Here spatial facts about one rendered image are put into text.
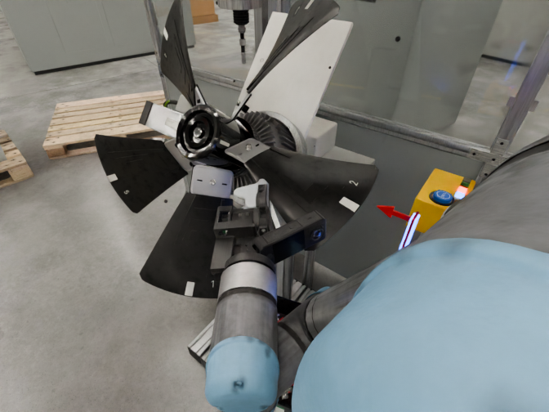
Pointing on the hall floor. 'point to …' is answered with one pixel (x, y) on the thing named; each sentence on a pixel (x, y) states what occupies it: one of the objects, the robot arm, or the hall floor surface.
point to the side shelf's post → (308, 268)
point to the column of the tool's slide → (261, 21)
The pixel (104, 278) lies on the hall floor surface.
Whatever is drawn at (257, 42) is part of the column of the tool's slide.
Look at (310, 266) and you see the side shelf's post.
